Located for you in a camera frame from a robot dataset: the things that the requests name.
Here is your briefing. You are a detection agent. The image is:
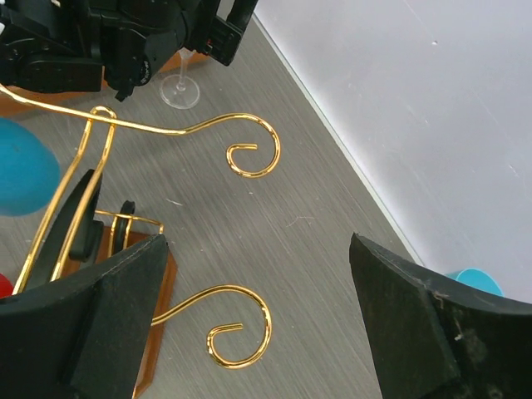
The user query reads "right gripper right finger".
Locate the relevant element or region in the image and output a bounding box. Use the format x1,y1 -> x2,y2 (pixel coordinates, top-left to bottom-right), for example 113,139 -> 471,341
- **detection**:
349,234 -> 531,398

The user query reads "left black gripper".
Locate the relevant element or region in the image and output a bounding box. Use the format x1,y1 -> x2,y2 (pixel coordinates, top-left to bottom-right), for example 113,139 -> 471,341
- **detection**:
89,0 -> 258,101

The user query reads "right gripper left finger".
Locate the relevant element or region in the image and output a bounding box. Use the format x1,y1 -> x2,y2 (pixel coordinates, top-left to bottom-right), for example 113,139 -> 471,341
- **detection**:
1,234 -> 168,398

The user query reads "blue wine glass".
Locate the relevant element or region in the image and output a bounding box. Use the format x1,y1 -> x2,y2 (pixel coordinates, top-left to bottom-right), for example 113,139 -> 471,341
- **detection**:
1,118 -> 60,217
445,268 -> 505,297

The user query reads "clear champagne flute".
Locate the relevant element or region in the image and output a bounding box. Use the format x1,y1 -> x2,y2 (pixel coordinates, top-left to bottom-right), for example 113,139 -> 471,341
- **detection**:
160,47 -> 200,110

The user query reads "red wine glass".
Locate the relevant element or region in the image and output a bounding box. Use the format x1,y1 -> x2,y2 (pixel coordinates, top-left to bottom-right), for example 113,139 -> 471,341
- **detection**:
0,274 -> 13,298

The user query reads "gold wire glass rack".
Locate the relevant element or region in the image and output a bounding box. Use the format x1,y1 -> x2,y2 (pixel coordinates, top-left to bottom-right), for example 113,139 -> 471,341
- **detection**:
0,82 -> 282,394

